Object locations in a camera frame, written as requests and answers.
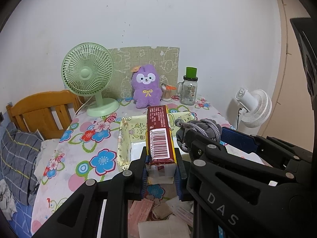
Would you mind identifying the green cartoon patterned board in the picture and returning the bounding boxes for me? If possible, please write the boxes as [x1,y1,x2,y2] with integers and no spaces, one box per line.
[102,46,180,99]

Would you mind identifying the pink mask packet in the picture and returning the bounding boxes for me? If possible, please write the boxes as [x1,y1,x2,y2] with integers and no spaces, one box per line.
[128,198,153,237]

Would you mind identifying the glass jar with green lid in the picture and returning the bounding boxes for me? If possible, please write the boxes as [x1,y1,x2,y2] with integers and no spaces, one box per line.
[176,67,198,106]

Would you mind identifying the grey knitted glove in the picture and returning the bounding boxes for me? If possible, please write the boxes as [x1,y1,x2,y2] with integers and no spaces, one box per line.
[175,118,222,153]

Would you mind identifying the green desk fan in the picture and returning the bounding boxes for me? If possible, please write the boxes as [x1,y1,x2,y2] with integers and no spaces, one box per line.
[61,42,119,117]

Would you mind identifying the dark red snack pack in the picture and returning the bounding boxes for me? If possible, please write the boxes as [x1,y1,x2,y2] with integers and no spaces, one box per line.
[146,105,177,184]

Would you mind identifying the grey plaid pillow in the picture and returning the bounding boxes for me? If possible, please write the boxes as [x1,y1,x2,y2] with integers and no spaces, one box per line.
[1,122,42,206]

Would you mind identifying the floral tablecloth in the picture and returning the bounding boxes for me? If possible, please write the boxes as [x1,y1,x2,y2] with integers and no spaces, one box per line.
[31,96,235,235]

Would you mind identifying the white floor fan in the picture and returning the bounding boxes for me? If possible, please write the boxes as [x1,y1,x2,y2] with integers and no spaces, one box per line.
[227,87,272,135]

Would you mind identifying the beige door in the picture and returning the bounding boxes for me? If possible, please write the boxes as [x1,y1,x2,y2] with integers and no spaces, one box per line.
[258,0,314,152]

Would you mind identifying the toothpick holder orange lid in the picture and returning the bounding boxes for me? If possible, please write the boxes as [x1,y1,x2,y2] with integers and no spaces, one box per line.
[161,83,176,102]

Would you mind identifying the purple plush toy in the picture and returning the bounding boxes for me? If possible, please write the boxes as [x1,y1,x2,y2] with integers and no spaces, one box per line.
[131,64,162,108]

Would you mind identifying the yellow cartoon paper box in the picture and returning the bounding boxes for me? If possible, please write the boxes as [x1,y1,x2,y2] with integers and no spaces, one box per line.
[116,111,194,170]

